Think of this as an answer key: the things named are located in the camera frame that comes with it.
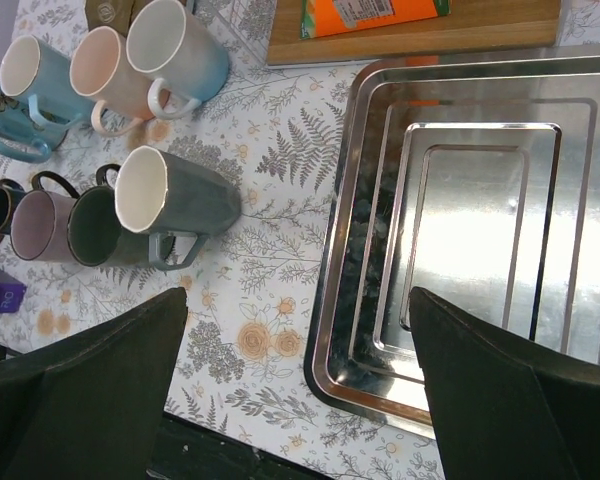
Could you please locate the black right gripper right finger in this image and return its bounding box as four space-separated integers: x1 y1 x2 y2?
409 287 600 479

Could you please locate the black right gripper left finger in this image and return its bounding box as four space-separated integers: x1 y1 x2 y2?
0 287 188 479

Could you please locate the dark green mug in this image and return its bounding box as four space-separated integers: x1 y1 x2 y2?
67 163 151 268

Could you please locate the mauve purple mug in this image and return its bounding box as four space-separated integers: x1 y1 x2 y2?
10 171 80 263

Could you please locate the navy blue mug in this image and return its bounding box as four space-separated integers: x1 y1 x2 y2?
0 178 26 235

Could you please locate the teal grey mug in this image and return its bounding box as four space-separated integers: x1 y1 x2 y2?
114 145 241 271

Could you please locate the blue mug yellow inside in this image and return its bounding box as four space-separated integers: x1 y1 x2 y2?
0 87 66 164

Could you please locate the pink mug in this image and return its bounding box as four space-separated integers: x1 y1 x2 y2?
69 26 154 137

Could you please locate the light blue mug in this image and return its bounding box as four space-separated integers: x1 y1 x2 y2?
0 35 94 132

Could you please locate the white blue gradient mug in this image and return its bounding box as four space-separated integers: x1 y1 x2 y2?
126 0 230 120

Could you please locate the steel tray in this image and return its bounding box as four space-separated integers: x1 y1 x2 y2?
304 44 600 437

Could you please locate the brown snack bag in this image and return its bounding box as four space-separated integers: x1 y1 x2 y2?
84 0 151 37

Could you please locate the orange green sponge pack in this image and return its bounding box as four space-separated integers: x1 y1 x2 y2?
300 0 452 39

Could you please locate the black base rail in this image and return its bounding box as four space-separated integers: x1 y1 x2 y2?
145 413 326 480

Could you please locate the white wire wooden shelf rack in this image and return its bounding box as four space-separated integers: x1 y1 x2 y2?
266 0 563 67

